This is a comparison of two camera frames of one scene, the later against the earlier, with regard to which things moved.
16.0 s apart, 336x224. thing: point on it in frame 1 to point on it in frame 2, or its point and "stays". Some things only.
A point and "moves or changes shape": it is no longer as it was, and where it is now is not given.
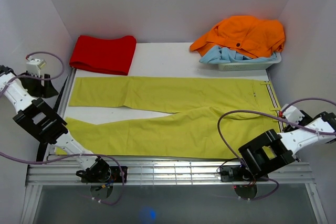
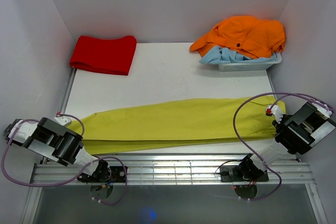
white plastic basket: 251,65 stays
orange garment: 248,36 stays
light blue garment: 221,55 stays
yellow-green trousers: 215,115 moves or changes shape
